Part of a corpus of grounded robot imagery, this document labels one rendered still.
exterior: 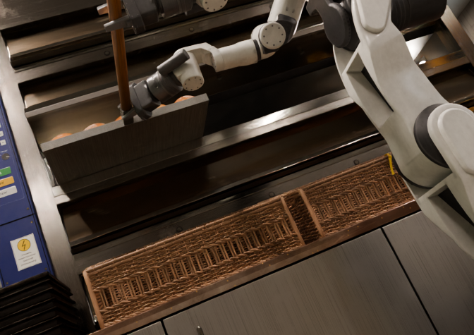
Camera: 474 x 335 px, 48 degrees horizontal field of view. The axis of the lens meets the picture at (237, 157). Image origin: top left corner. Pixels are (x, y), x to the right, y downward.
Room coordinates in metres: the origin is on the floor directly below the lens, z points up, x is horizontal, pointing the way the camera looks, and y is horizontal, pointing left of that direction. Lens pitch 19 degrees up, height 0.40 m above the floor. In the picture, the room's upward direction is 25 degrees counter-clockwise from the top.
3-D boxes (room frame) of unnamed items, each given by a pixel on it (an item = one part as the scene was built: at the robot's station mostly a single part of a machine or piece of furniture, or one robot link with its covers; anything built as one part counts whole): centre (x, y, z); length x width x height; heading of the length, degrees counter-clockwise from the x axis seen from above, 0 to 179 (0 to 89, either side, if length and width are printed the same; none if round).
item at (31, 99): (1.98, -0.22, 1.54); 1.79 x 0.11 x 0.19; 106
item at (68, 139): (1.71, 0.32, 1.19); 0.55 x 0.36 x 0.03; 106
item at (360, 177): (1.73, -0.32, 0.72); 0.56 x 0.49 x 0.28; 105
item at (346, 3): (1.13, -0.40, 0.97); 0.14 x 0.13 x 0.12; 16
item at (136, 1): (1.06, 0.03, 1.20); 0.12 x 0.10 x 0.13; 100
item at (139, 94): (1.45, 0.15, 1.20); 0.12 x 0.10 x 0.13; 71
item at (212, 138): (2.00, -0.22, 1.16); 1.80 x 0.06 x 0.04; 106
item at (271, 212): (1.57, 0.26, 0.72); 0.56 x 0.49 x 0.28; 107
